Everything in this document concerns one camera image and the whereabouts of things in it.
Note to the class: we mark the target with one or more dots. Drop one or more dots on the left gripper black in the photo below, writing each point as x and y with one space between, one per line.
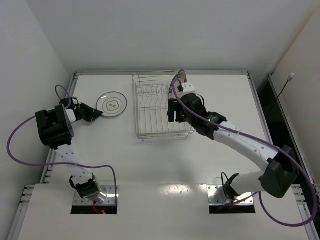
86 113

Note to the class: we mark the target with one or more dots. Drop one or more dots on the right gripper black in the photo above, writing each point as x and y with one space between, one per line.
172 110

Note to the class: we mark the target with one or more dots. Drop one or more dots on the white plate teal rings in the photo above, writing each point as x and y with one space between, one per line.
112 105

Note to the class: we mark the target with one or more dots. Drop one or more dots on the orange sunburst plate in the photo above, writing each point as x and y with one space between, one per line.
182 76

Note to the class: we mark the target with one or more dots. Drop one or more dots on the dark teal rimmed plate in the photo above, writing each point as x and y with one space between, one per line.
171 87

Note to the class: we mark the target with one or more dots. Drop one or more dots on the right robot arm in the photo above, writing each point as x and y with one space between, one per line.
276 172

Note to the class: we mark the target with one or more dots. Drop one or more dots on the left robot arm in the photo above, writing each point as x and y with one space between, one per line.
55 131

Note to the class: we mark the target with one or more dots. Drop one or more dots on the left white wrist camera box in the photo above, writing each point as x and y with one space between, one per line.
71 115

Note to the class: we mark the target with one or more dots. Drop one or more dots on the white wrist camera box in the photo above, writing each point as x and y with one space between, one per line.
185 89
71 115

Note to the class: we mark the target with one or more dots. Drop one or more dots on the metal wire dish rack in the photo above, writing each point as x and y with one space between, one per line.
150 104

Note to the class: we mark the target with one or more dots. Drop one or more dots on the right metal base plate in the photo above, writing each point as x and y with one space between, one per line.
215 195

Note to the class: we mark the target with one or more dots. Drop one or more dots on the metal base plate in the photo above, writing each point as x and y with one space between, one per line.
106 198
215 195

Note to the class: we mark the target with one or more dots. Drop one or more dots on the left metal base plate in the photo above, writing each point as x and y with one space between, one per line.
106 198

